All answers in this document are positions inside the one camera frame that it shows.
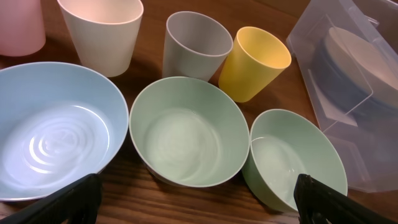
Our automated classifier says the yellow cup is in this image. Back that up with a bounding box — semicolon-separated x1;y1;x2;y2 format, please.
218;27;292;103

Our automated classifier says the cream large bowl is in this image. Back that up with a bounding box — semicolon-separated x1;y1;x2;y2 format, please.
324;27;397;108

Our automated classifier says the clear plastic storage bin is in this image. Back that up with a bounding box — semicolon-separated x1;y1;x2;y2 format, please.
287;0;397;192

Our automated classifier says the mint green small bowl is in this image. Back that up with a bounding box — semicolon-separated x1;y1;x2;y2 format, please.
129;77;250;188

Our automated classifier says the dark blue large bowl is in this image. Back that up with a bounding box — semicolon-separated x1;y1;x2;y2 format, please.
311;44;397;118

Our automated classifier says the light blue small bowl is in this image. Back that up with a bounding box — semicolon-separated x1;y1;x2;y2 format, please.
1;62;128;202

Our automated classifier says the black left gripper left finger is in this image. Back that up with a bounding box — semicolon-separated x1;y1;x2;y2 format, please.
1;174;102;224

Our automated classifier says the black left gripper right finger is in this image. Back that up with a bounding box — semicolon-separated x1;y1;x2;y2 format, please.
294;174;395;224

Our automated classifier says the cream cup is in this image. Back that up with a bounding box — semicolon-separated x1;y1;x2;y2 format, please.
58;0;144;77

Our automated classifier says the pink cup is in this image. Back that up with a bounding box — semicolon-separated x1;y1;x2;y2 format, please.
1;0;46;57

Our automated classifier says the grey cup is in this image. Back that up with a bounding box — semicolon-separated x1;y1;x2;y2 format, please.
162;11;233;82

